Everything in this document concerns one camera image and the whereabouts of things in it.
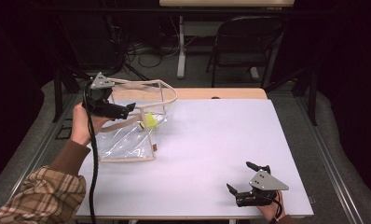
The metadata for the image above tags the white desk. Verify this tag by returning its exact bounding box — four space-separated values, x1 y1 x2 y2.
158 0 295 80

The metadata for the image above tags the person's left hand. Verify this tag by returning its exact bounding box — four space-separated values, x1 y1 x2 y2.
69 102 114 147

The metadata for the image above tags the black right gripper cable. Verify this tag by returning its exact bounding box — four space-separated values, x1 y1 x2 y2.
252 189 284 220

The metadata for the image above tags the white table board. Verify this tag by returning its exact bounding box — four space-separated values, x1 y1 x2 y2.
75 98 314 217

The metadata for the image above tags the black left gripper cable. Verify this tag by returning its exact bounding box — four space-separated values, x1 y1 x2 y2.
82 79 100 224

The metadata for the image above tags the tangle of floor cables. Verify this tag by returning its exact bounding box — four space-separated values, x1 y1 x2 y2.
124 34 182 69

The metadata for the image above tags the person's right hand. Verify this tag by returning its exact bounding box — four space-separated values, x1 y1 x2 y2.
256 190 286 224

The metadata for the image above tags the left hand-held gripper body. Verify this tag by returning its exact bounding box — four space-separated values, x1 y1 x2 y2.
83 72 130 121

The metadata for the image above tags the metal floor rail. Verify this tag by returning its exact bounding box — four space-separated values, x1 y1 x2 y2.
294 96 366 224
6 92 79 200

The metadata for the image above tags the yellow shuttlecock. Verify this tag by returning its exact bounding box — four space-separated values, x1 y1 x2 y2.
139 111 159 131

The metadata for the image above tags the black folding chair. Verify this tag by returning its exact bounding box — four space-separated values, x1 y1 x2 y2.
206 15 286 90

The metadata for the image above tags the black metal stand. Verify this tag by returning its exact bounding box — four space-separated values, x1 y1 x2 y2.
264 66 319 127
51 66 82 123

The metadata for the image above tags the black tripod stand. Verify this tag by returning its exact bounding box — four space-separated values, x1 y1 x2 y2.
105 0 150 82

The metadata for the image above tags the clear plastic bag beige trim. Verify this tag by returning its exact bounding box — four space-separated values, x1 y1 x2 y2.
91 77 179 163

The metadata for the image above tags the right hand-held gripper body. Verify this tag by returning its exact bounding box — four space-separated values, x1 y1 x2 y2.
235 164 290 208

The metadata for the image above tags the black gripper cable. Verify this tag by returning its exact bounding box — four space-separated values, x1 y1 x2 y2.
252 189 284 220
82 79 100 224

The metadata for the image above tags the light wooden table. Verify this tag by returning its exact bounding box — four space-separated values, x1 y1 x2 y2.
75 88 314 222

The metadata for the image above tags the black floor outlet frame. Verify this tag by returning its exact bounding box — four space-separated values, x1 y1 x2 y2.
55 125 76 141

